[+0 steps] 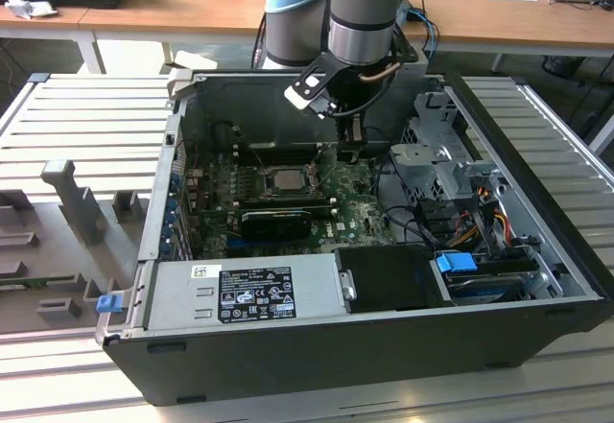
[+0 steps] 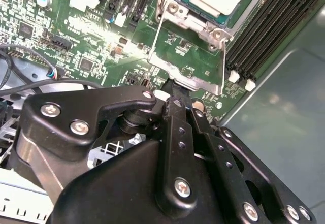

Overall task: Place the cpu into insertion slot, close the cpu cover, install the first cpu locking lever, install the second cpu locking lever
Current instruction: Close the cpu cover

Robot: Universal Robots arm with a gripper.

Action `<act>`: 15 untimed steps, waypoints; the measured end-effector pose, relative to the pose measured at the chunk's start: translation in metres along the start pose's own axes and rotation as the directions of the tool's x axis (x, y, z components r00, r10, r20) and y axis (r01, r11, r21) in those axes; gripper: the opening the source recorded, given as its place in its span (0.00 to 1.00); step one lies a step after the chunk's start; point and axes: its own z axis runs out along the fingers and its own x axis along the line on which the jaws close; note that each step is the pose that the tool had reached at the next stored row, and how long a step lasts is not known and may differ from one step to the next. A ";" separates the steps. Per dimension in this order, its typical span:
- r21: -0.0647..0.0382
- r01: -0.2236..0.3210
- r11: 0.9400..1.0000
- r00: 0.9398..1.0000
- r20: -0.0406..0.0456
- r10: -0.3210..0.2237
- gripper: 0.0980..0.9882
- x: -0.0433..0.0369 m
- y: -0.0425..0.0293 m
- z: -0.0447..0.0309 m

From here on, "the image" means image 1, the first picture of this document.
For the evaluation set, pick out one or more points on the silver CPU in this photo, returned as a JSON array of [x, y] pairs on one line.
[[288, 180]]

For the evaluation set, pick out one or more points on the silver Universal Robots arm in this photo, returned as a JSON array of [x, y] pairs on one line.
[[360, 10]]

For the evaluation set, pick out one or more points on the CPU socket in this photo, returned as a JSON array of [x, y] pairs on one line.
[[265, 189]]

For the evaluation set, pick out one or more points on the metal drive cage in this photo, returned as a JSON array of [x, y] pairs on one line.
[[417, 159]]

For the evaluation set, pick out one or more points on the black RAM slots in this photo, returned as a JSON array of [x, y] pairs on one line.
[[278, 154]]

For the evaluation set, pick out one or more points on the green motherboard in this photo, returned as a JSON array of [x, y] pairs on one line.
[[355, 202]]

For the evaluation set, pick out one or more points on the black RAM stick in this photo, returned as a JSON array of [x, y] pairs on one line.
[[288, 204]]

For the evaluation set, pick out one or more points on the black graphics card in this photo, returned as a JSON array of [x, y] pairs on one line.
[[276, 226]]

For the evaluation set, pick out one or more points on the wooden desk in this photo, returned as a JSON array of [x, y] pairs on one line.
[[192, 6]]

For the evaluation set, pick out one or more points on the hard disk in blue carrier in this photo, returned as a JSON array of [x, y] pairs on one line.
[[455, 264]]

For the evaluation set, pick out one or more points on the black open PC case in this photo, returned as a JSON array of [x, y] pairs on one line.
[[336, 360]]

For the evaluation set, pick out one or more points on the grey power supply unit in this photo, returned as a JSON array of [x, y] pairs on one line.
[[177, 298]]

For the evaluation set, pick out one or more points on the grey table corner cap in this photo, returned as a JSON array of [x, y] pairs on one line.
[[39, 77]]

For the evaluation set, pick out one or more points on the blue case latch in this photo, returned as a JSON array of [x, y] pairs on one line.
[[108, 304]]

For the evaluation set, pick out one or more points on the grey parts rack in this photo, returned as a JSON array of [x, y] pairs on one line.
[[72, 260]]

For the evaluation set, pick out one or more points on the crumpled white paper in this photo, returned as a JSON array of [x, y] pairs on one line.
[[29, 8]]

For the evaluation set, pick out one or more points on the green RAM stick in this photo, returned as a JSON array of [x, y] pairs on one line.
[[29, 281]]

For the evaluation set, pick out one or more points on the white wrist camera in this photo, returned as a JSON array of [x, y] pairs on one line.
[[307, 92]]

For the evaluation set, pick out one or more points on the grey plastic bracket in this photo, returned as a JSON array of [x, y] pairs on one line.
[[180, 82]]

